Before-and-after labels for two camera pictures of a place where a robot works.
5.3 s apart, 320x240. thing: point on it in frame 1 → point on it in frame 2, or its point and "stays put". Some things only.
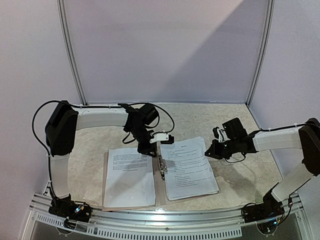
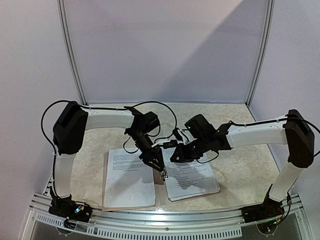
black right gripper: [217, 148] → [186, 151]
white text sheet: [129, 179] stays put
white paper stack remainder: [188, 172] stays put
